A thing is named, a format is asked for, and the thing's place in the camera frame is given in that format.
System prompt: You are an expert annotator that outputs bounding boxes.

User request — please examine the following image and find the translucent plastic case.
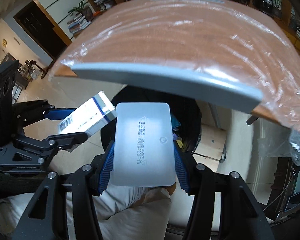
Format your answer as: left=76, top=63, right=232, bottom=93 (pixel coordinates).
left=110, top=102, right=175, bottom=187

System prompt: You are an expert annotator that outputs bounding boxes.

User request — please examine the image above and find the white cardboard box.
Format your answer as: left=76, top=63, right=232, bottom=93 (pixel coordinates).
left=58, top=91, right=117, bottom=137

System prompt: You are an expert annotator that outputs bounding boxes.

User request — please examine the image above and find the black trash bin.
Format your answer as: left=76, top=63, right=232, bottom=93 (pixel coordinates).
left=101, top=86, right=202, bottom=154

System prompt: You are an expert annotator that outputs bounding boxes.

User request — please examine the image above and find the stack of books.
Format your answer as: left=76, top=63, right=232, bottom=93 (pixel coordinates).
left=67, top=14, right=91, bottom=35

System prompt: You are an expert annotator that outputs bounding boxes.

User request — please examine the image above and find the potted green plant left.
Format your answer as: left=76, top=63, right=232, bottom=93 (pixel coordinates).
left=68, top=0, right=93, bottom=21

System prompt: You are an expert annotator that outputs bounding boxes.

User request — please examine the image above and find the potted plant on cabinet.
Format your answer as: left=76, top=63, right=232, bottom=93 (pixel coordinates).
left=273, top=0, right=282, bottom=18

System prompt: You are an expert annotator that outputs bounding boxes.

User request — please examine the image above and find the black coffee machine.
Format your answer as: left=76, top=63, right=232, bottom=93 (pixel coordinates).
left=253, top=0, right=273, bottom=14

